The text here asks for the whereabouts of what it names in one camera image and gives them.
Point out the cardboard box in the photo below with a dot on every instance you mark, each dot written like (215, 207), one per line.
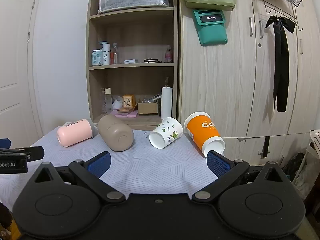
(148, 108)

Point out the black flat case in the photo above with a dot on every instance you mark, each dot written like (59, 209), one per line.
(152, 60)

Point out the clear bottle with beige cap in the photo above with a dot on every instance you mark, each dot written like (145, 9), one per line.
(108, 102)

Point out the wooden box with floral print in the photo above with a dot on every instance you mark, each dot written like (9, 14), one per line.
(129, 101)

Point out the pink insulated cup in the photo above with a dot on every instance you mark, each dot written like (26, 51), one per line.
(75, 132)

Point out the wooden open shelf unit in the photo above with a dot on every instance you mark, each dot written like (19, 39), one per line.
(140, 37)

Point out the pink liquid bottle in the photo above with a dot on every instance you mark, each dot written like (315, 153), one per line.
(168, 55)

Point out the dark bag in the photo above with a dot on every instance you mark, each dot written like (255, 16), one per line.
(295, 165)

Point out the white patterned tablecloth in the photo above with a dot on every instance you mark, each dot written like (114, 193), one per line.
(150, 166)

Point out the wooden wardrobe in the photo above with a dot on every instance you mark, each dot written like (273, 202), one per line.
(225, 80)

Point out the taupe insulated cup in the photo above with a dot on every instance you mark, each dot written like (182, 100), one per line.
(115, 132)

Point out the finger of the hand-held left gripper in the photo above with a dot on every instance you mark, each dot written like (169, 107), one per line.
(5, 143)
(35, 153)

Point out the white door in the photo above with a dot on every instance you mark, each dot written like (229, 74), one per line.
(15, 62)

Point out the white mug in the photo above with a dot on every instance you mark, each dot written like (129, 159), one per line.
(117, 103)

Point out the white floral paper cup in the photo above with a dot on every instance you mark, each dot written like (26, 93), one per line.
(166, 133)

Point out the brown book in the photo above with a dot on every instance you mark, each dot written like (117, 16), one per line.
(125, 110)

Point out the white pump bottle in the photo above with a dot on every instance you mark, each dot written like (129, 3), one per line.
(106, 55)

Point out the orange paper cup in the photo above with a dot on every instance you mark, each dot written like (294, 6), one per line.
(200, 130)

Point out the paper towel roll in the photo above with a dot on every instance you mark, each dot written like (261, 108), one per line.
(166, 102)

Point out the black ribbon bow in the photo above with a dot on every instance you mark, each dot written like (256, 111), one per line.
(281, 62)

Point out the teal labelled white jar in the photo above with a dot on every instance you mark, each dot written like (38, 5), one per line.
(97, 58)

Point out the small white flat box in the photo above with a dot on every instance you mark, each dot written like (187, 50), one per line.
(131, 61)

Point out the pink book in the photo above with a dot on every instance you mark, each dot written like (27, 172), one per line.
(127, 114)

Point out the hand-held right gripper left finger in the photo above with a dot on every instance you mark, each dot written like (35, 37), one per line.
(99, 164)

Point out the white rack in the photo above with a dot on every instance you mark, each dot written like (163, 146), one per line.
(311, 160)

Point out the clear bottle with orange liquid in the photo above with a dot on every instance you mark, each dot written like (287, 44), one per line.
(114, 55)

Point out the teal pouch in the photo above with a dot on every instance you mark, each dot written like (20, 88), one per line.
(212, 30)

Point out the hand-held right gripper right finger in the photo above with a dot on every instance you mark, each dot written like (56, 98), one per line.
(218, 164)

